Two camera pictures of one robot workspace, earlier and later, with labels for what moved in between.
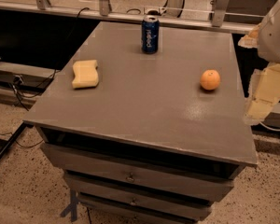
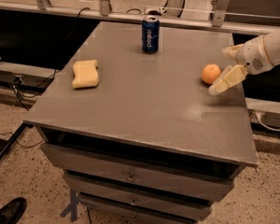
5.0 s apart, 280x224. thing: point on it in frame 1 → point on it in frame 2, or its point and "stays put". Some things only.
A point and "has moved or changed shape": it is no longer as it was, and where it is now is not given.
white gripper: x=275 y=36 → x=251 y=57
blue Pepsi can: x=150 y=34 stays put
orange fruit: x=210 y=79 has moved or changed shape
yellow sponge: x=85 y=74 stays put
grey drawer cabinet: x=148 y=144 stays put
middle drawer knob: x=133 y=203 stays put
